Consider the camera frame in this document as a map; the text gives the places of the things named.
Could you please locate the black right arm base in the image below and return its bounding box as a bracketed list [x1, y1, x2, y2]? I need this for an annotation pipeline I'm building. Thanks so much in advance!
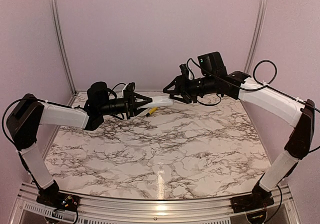
[231, 193, 275, 213]

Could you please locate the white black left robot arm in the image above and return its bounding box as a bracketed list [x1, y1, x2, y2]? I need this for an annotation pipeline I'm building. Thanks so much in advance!
[6, 81, 153, 207]

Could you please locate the aluminium table front rail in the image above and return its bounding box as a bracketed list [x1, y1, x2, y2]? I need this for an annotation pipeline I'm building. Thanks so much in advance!
[9, 183, 301, 224]

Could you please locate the left aluminium corner post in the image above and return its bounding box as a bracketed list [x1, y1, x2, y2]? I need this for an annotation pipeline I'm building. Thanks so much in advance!
[49, 0, 77, 95]

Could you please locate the aluminium corner post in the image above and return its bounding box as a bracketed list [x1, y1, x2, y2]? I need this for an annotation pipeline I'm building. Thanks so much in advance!
[244, 0, 268, 73]
[49, 0, 77, 95]

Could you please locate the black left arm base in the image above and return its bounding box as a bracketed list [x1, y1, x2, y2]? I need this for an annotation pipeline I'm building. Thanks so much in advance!
[36, 192, 80, 212]

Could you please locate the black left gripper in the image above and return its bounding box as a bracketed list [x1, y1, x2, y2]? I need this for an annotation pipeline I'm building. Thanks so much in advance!
[98, 89, 153, 119]

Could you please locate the white remote control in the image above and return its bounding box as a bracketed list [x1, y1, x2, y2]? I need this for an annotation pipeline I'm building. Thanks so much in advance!
[146, 96, 174, 108]

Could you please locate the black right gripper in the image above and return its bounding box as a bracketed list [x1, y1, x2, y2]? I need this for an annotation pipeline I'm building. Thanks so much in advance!
[163, 73, 218, 103]

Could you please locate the right aluminium corner post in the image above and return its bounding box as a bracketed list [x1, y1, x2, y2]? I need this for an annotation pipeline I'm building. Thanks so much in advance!
[244, 0, 268, 73]

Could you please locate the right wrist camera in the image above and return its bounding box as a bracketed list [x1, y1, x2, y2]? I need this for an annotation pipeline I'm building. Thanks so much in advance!
[179, 64, 195, 80]

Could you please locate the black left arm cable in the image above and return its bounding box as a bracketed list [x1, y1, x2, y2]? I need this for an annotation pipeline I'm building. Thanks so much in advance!
[2, 83, 127, 145]

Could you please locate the yellow handled screwdriver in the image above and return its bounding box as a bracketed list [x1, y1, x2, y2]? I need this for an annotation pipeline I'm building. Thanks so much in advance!
[146, 107, 158, 117]

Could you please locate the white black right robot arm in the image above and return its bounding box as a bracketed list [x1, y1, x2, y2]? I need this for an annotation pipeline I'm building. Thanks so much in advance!
[163, 51, 316, 208]

